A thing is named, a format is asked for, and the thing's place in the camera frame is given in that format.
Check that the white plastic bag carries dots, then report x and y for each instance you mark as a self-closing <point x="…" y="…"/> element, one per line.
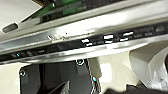
<point x="150" y="66"/>

